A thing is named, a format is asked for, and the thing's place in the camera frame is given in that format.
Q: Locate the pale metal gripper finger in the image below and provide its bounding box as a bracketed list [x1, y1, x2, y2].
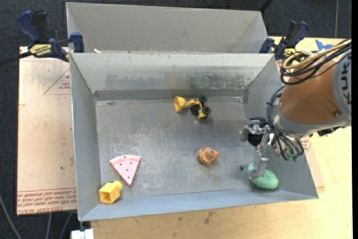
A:
[257, 157, 270, 178]
[248, 158, 260, 180]

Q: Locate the green oval sponge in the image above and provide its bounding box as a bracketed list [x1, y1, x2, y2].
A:
[247, 162, 280, 190]

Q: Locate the orange black striped toy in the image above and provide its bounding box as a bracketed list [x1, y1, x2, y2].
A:
[196, 146, 219, 167]

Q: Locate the yellow toy digger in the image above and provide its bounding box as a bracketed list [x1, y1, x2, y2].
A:
[173, 95, 212, 121]

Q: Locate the grey metal bin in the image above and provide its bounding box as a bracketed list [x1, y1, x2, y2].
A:
[65, 2, 319, 222]

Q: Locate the pink watermelon slice toy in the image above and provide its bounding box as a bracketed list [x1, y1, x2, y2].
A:
[108, 154, 142, 187]

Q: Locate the yellow square funnel block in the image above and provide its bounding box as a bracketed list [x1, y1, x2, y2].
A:
[98, 180, 124, 204]

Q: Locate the brown cardboard board red print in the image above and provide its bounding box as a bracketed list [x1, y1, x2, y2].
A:
[16, 46, 327, 217]

